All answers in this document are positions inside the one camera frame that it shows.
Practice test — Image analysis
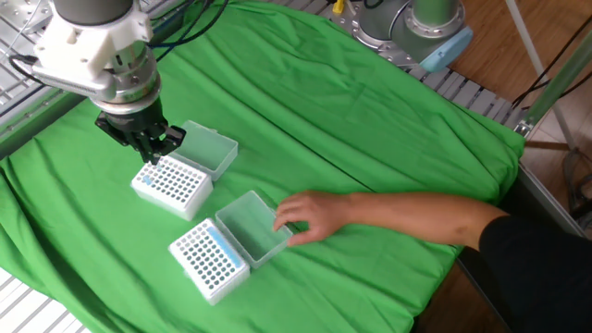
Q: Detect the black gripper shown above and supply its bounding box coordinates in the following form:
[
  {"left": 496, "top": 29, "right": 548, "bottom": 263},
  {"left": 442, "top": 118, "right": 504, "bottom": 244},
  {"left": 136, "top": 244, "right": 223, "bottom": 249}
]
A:
[{"left": 94, "top": 96, "right": 188, "bottom": 167}]

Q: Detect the white pipette tip box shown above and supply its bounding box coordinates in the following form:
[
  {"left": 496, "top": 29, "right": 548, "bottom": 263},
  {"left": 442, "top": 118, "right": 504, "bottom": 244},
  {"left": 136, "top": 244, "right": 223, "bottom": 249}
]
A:
[
  {"left": 130, "top": 119, "right": 240, "bottom": 222},
  {"left": 167, "top": 190, "right": 295, "bottom": 307}
]

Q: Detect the bare person hand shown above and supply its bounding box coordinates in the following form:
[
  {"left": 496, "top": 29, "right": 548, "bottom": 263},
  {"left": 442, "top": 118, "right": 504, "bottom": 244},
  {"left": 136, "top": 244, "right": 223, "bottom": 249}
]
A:
[{"left": 272, "top": 190, "right": 356, "bottom": 248}]

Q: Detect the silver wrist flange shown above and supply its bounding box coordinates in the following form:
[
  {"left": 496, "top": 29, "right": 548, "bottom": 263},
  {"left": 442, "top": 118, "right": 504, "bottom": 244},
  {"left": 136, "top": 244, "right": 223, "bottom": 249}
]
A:
[{"left": 90, "top": 41, "right": 163, "bottom": 116}]

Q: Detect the green table cloth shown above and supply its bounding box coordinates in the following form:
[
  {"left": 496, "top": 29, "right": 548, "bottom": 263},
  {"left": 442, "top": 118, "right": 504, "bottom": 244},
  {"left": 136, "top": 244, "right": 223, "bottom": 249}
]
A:
[{"left": 0, "top": 0, "right": 527, "bottom": 333}]

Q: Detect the perforated aluminium plate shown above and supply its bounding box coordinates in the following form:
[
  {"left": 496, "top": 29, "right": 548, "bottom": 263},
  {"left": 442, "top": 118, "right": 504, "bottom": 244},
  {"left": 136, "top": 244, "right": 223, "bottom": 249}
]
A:
[{"left": 0, "top": 0, "right": 47, "bottom": 33}]

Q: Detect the white pole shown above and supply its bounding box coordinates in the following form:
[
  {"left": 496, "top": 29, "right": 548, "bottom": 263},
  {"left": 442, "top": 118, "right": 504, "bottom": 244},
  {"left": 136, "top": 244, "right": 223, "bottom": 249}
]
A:
[{"left": 503, "top": 0, "right": 579, "bottom": 152}]

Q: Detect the black shirt sleeve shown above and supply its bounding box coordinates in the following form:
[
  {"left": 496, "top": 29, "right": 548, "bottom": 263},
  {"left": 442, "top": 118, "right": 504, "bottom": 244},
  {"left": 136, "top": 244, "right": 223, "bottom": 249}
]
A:
[{"left": 478, "top": 215, "right": 592, "bottom": 333}]

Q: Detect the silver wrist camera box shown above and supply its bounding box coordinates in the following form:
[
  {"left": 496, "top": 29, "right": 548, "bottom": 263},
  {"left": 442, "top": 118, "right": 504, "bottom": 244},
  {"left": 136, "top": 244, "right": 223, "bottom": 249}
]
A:
[{"left": 30, "top": 62, "right": 117, "bottom": 102}]

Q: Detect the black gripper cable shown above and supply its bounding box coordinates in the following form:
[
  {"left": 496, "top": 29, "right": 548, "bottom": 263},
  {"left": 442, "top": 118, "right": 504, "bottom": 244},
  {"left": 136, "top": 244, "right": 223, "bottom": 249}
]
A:
[{"left": 146, "top": 0, "right": 231, "bottom": 62}]

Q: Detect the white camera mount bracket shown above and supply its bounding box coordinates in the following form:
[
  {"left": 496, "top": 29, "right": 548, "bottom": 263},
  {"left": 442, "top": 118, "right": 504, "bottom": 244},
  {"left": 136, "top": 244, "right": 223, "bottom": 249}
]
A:
[{"left": 34, "top": 4, "right": 154, "bottom": 79}]

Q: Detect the black camera cable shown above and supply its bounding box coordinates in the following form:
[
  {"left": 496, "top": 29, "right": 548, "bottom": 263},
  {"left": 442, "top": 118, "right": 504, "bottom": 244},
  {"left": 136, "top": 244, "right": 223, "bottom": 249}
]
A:
[{"left": 7, "top": 54, "right": 43, "bottom": 88}]

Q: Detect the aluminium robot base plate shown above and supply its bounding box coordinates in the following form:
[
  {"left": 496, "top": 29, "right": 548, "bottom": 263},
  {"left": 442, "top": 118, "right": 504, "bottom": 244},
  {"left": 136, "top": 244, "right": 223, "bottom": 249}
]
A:
[{"left": 323, "top": 0, "right": 448, "bottom": 78}]

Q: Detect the aluminium corner bracket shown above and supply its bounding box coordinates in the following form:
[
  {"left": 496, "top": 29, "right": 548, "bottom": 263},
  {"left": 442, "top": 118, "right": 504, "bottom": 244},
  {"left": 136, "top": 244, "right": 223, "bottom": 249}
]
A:
[{"left": 512, "top": 118, "right": 536, "bottom": 139}]

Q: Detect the aluminium table edge rail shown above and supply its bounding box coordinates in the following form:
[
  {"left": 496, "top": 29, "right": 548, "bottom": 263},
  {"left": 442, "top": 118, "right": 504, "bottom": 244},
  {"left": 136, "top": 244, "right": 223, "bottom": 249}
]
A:
[{"left": 517, "top": 164, "right": 592, "bottom": 263}]

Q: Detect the green frame post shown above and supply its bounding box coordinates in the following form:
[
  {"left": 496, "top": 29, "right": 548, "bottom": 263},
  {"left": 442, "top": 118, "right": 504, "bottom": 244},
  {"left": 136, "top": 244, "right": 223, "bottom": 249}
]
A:
[{"left": 524, "top": 27, "right": 592, "bottom": 129}]

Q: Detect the black floor cable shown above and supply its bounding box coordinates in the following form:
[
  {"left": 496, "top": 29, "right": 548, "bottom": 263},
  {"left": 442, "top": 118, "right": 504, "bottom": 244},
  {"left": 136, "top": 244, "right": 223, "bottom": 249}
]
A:
[{"left": 511, "top": 17, "right": 592, "bottom": 110}]

